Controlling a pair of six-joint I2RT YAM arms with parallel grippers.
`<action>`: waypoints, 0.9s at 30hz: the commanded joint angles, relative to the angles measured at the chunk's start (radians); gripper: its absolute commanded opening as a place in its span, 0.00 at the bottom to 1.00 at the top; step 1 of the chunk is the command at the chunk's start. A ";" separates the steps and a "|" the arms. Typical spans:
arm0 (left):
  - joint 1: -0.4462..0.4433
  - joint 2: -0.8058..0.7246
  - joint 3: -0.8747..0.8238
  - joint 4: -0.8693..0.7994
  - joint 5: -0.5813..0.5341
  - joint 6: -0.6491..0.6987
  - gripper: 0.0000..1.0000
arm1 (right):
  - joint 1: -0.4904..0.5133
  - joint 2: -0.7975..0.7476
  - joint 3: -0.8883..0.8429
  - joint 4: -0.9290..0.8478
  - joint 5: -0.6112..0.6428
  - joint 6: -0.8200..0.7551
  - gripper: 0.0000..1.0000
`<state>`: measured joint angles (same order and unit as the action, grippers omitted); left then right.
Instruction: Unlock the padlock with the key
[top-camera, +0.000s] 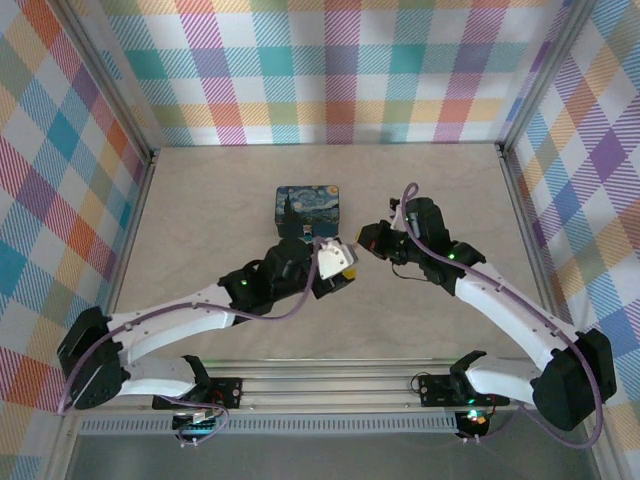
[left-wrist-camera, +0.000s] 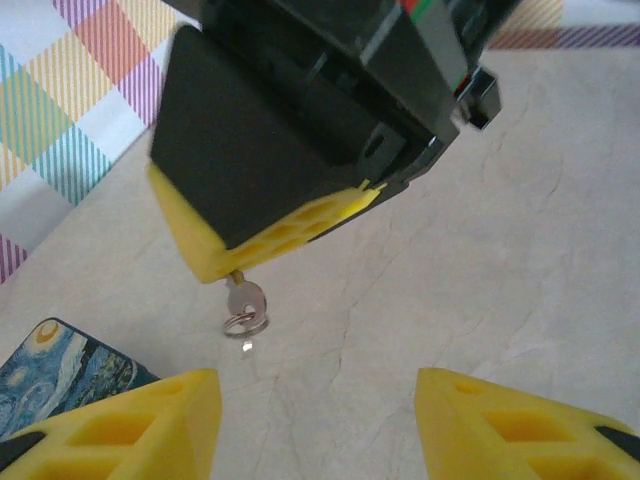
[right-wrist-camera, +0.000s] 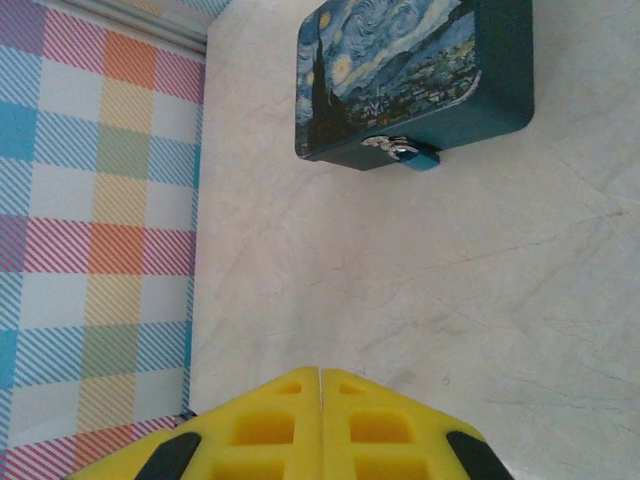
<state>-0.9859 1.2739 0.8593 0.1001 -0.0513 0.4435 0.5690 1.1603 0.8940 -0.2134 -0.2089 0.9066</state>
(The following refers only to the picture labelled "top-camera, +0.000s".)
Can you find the small padlock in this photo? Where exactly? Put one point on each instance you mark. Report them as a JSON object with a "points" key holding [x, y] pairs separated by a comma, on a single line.
{"points": [[308, 233]]}

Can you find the starry night tin box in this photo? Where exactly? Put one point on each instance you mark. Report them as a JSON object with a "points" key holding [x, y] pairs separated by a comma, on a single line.
{"points": [[309, 207]]}

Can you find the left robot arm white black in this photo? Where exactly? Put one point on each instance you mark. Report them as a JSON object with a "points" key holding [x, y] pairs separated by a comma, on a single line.
{"points": [[160, 320]]}

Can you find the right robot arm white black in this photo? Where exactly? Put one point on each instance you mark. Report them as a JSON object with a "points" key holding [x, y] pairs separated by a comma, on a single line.
{"points": [[520, 320]]}

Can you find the green circuit board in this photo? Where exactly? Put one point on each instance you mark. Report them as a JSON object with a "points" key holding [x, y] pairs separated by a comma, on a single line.
{"points": [[197, 425]]}

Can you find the circuit board with lit leds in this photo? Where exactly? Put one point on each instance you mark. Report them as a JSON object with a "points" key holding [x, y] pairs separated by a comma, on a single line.
{"points": [[474, 420]]}

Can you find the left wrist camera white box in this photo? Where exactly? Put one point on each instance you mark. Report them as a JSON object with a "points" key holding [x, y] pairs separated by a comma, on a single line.
{"points": [[334, 260]]}

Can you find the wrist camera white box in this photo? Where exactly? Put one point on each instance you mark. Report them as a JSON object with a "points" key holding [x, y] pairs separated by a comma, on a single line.
{"points": [[334, 260], [398, 217]]}

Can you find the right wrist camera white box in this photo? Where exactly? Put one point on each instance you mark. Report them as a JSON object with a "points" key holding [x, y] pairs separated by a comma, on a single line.
{"points": [[398, 217]]}

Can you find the aluminium table side rail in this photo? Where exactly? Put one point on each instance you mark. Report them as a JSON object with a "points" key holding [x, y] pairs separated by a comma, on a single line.
{"points": [[122, 260], [530, 240]]}

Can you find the aluminium mounting rail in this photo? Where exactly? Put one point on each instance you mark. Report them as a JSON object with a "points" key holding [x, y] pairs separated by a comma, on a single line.
{"points": [[325, 387]]}

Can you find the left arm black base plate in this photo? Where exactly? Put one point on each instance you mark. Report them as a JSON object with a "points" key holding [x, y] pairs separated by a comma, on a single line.
{"points": [[227, 392]]}

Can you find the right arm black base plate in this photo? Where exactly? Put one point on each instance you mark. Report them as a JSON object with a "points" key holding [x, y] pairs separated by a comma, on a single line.
{"points": [[435, 391]]}

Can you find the aluminium frame post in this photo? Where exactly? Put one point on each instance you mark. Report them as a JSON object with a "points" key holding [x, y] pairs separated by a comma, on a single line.
{"points": [[107, 80], [542, 75]]}

